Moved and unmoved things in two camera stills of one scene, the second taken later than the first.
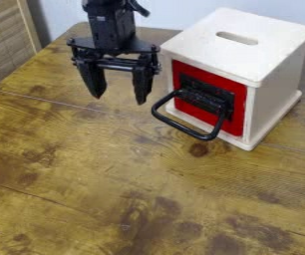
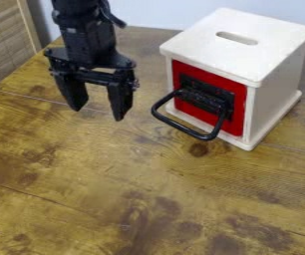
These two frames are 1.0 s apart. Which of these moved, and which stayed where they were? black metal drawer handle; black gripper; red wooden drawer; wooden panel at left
Moved: black gripper
Stayed: wooden panel at left; red wooden drawer; black metal drawer handle
